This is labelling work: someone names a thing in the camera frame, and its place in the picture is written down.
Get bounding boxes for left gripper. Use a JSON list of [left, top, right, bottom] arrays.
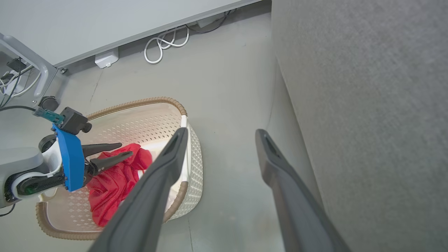
[[12, 134, 134, 201]]

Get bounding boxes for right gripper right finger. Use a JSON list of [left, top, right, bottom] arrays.
[[255, 128, 351, 252]]

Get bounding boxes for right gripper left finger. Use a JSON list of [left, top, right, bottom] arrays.
[[88, 127, 189, 252]]

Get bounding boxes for red cloth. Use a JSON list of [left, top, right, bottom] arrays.
[[86, 143, 154, 228]]

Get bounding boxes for grey fabric sofa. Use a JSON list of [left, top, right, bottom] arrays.
[[266, 0, 448, 252]]

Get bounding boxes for white laundry basket brown rim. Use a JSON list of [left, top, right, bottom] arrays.
[[35, 97, 204, 241]]

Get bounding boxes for black caster wheel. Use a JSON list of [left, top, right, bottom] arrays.
[[39, 96, 60, 113]]

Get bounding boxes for white power box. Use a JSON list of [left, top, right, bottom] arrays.
[[94, 48, 120, 69]]

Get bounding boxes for black power adapter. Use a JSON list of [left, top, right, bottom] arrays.
[[6, 57, 27, 73]]

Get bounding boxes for large white partition panel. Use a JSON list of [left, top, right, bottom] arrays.
[[0, 0, 264, 69]]

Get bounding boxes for blue left camera mount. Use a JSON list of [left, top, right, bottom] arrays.
[[52, 124, 85, 192]]

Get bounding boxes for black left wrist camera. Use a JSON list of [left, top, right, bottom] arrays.
[[60, 107, 92, 135]]

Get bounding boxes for teal camera cable plug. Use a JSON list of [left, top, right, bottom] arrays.
[[33, 107, 65, 125]]

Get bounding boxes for black camera cable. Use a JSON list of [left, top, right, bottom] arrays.
[[0, 105, 37, 113]]

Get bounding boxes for loose white cable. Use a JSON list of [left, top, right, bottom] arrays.
[[0, 66, 43, 99]]

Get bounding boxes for coiled white cable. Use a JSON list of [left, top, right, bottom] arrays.
[[144, 26, 190, 65]]

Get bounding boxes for thin black cable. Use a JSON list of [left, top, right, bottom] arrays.
[[0, 58, 34, 109]]

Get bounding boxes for black floor cable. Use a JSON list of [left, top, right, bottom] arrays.
[[185, 9, 237, 35]]

